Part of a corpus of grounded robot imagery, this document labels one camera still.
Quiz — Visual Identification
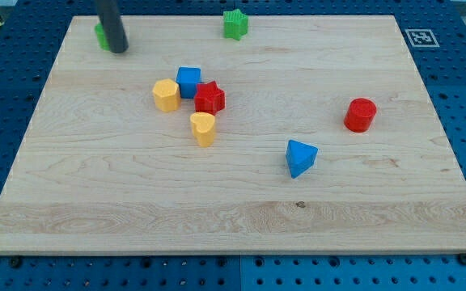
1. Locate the red star block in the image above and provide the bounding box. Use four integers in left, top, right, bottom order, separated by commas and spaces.
194, 81, 226, 116

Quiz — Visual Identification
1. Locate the green star block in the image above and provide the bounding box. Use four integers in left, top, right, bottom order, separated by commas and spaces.
222, 9, 248, 40

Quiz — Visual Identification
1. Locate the yellow heart block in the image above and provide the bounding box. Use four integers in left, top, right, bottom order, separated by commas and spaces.
190, 112, 216, 147

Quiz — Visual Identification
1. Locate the blue triangle block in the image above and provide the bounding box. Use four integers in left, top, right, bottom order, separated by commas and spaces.
286, 140, 319, 179

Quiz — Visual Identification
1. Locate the light wooden board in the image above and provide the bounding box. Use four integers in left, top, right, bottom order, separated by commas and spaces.
0, 15, 466, 256

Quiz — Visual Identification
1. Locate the yellow hexagon block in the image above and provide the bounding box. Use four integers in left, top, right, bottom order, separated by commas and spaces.
152, 78, 181, 112

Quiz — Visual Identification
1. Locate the blue cube block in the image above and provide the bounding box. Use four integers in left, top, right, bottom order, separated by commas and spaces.
176, 66, 201, 99

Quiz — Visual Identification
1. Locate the red cylinder block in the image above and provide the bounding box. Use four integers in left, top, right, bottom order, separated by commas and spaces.
344, 98, 377, 133

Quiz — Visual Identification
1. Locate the green block behind rod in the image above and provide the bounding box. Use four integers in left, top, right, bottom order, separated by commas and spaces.
94, 23, 110, 51

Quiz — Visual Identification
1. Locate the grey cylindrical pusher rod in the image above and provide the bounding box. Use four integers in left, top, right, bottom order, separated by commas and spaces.
95, 0, 129, 53

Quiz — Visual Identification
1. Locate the white fiducial marker tag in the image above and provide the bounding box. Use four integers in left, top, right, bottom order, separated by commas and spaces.
405, 28, 439, 48

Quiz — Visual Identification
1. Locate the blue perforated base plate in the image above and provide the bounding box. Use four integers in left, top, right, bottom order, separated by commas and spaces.
0, 0, 466, 290

